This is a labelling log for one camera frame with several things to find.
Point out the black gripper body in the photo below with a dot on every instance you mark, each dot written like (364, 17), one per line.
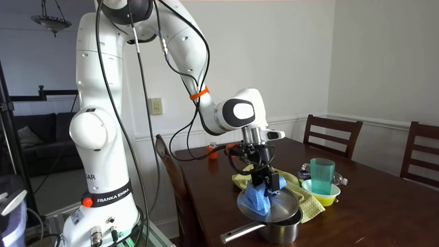
(261, 159)

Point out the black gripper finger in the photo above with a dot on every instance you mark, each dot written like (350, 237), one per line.
(260, 179)
(275, 182)

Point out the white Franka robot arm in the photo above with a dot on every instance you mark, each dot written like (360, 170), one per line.
(98, 128)

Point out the yellow-green cloth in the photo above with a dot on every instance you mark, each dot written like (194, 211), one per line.
(311, 207)

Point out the teal plastic cup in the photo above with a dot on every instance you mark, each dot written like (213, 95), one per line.
(322, 176)

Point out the orange juice bottle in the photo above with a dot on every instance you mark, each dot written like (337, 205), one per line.
(212, 153)

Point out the yellow bowl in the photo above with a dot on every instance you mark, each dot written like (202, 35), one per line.
(327, 198)

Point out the dark wooden slat-back chair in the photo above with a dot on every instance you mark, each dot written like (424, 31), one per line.
(420, 156)
(331, 135)

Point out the brown wooden chair curved back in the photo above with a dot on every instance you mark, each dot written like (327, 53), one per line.
(172, 193)

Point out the dark sofa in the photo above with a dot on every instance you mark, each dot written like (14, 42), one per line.
(46, 142)

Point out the black tripod stand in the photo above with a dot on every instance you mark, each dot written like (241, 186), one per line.
(14, 138)

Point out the hanging ceiling lamp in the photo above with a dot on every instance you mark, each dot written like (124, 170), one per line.
(51, 21)

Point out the blue and white container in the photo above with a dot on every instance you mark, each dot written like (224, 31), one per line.
(12, 220)

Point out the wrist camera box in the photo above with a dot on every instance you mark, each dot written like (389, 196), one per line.
(275, 135)

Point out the wall light switch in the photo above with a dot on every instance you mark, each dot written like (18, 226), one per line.
(156, 106)

